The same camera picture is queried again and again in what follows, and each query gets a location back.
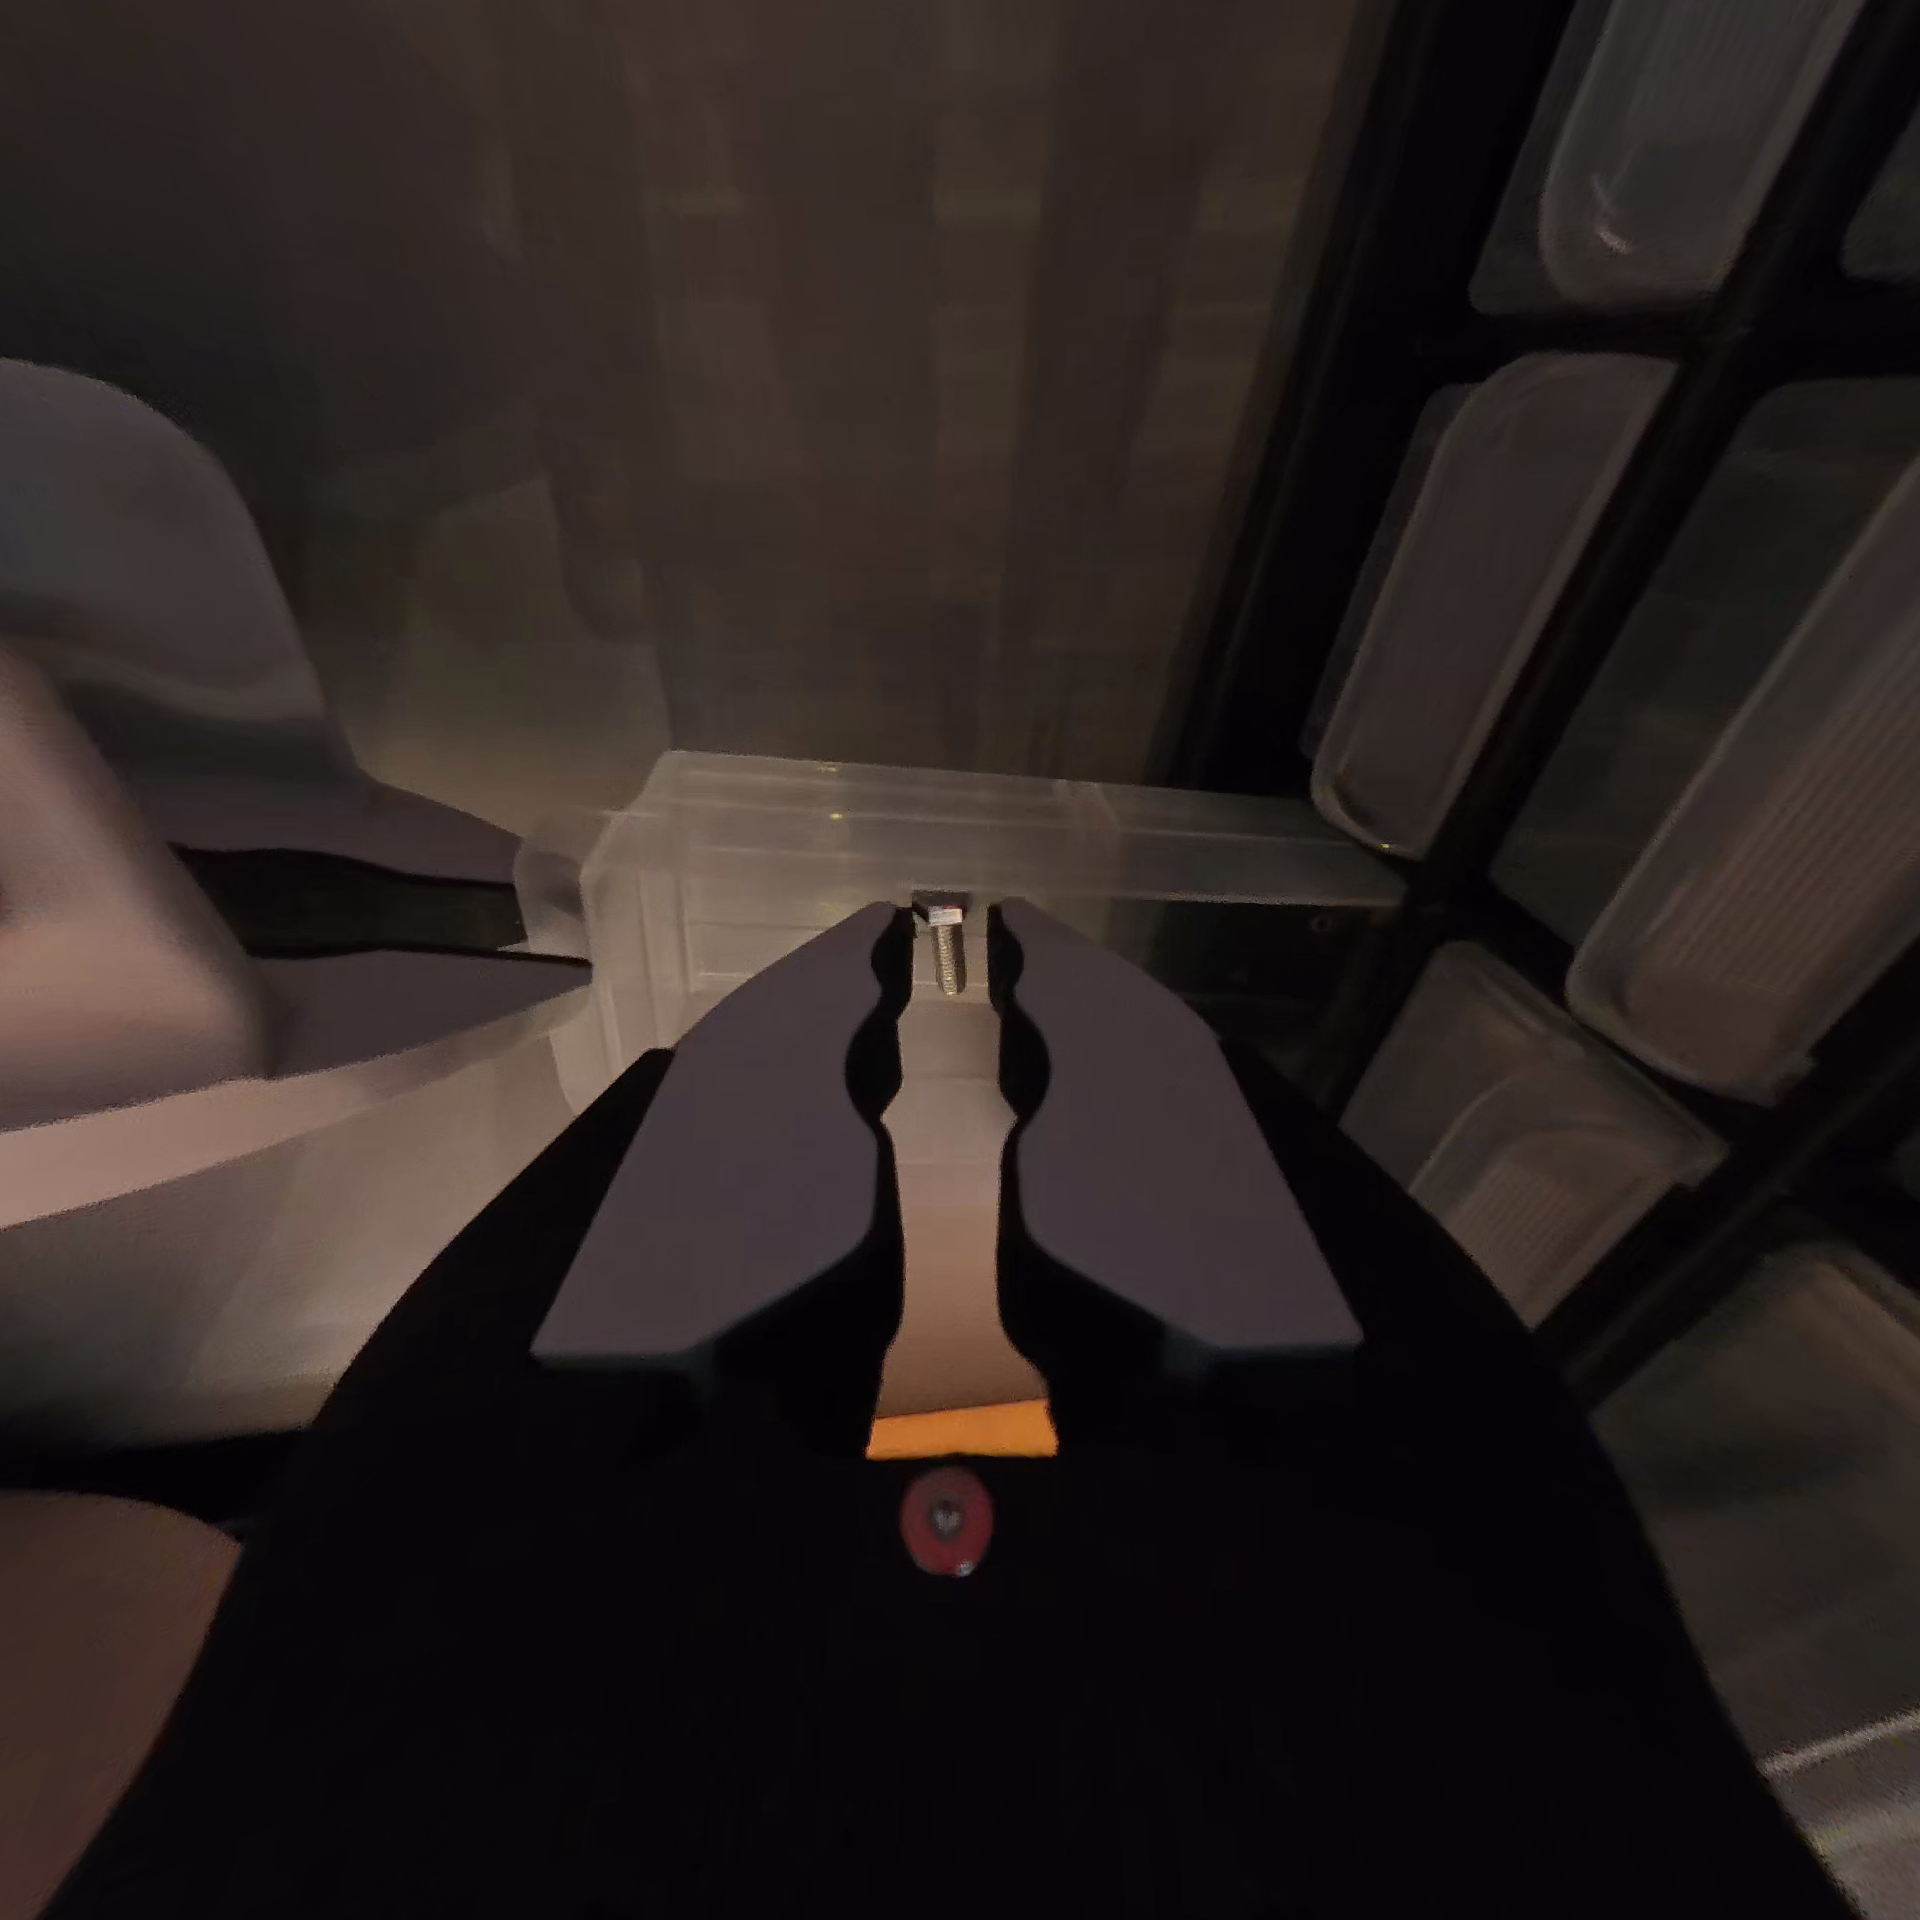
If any clear plastic drawer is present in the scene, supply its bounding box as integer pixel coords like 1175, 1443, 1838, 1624
517, 753, 1413, 1038

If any yellow plastic bin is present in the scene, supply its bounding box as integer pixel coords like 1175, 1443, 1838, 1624
863, 1398, 1064, 1462

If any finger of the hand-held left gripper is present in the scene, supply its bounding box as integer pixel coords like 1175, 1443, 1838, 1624
0, 362, 557, 886
0, 648, 592, 1233

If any black drawer cabinet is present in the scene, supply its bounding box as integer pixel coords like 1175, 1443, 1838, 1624
1156, 0, 1920, 1682

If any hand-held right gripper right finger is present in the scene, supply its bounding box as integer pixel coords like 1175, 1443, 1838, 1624
985, 897, 1359, 1373

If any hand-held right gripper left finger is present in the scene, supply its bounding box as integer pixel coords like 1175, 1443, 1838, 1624
535, 901, 916, 1373

